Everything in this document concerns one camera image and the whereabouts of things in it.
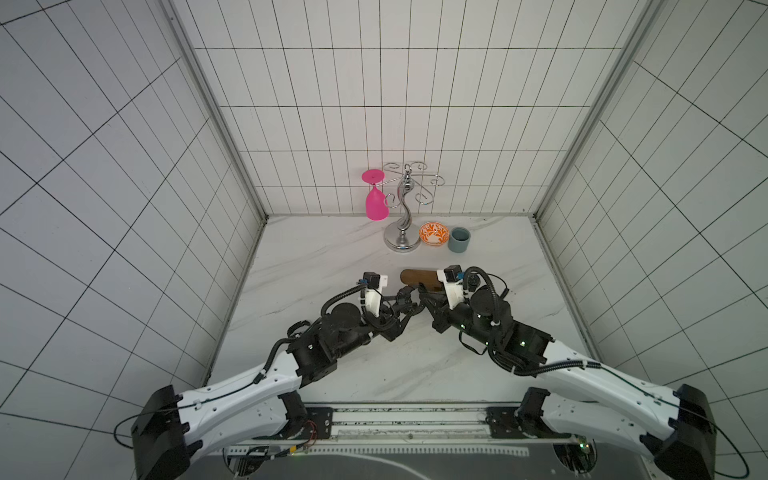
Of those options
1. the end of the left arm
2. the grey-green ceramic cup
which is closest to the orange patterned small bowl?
the grey-green ceramic cup

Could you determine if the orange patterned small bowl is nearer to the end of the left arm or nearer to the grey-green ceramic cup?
the grey-green ceramic cup

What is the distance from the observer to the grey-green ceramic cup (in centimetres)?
107
